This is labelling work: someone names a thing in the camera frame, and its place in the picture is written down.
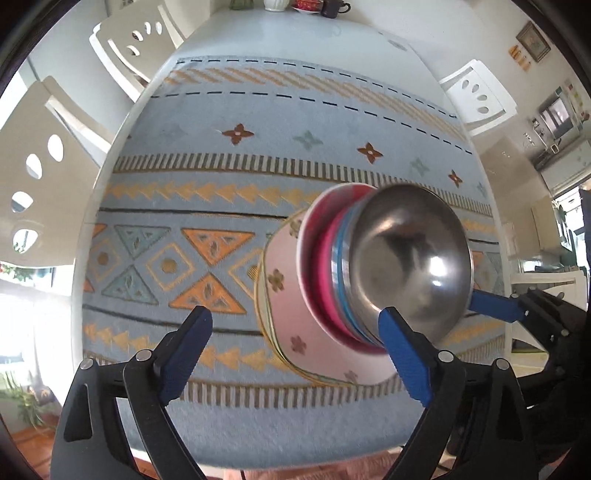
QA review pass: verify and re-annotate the pink cartoon bowl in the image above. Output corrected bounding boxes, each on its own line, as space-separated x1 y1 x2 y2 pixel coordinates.
294 183 386 357

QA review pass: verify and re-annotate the hexagonal tree print plate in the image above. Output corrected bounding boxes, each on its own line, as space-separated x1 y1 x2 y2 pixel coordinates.
265 208 407 388

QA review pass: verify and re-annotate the blue steel bowl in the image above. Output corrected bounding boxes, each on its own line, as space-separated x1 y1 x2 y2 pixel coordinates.
330 184 475 348

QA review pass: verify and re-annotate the potted green plant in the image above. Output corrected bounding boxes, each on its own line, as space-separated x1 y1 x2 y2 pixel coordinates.
0 369 54 432

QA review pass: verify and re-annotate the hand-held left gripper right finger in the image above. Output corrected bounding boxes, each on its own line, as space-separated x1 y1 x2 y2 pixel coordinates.
379 307 539 480

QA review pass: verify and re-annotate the yellow wall ornament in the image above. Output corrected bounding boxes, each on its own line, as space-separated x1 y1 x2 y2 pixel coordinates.
509 44 532 70

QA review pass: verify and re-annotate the steel countertop oven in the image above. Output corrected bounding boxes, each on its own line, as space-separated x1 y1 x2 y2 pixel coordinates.
538 88 583 139

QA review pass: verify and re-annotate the dark mug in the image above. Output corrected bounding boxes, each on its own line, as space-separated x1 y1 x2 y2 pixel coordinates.
322 0 352 19

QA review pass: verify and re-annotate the pink steel bowl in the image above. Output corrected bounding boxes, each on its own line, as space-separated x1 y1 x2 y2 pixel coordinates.
310 187 386 356

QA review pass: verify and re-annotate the round blue leaf print plate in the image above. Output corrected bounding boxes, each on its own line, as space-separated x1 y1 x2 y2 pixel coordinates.
254 217 402 391

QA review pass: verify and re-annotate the white chair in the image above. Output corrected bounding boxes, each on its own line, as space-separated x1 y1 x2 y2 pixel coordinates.
89 4 188 101
0 76 122 267
438 59 519 137

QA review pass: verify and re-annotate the patterned blue table mat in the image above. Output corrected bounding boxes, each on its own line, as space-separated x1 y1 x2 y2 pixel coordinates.
81 55 509 455

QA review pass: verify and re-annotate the framed wall picture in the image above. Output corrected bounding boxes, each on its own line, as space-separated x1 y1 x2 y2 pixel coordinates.
516 22 551 63

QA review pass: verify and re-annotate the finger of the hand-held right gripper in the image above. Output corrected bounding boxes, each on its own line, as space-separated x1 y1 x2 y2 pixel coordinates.
471 286 587 339

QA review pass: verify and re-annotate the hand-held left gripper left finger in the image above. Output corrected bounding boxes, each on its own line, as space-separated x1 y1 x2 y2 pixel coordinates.
52 305 213 480

